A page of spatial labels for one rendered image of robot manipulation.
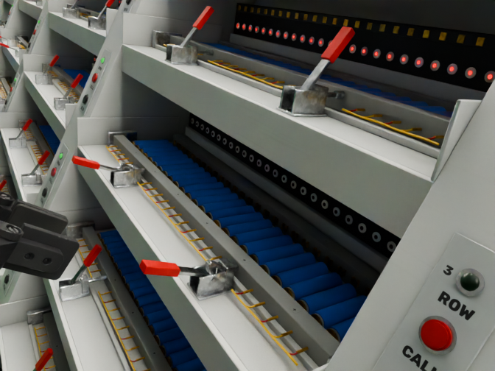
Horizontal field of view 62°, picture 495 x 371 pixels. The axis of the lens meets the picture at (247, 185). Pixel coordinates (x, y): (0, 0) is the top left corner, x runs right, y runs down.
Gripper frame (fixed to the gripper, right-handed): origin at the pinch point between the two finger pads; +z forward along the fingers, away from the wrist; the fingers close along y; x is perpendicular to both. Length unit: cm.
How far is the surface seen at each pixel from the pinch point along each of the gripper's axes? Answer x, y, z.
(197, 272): 1.5, 0.1, 14.6
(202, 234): 3.0, -7.8, 19.2
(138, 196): 0.4, -22.3, 17.8
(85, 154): -1.1, -40.2, 15.2
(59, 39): 13, -115, 19
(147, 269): 0.5, 0.3, 9.3
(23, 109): -12, -115, 20
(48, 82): 1, -96, 18
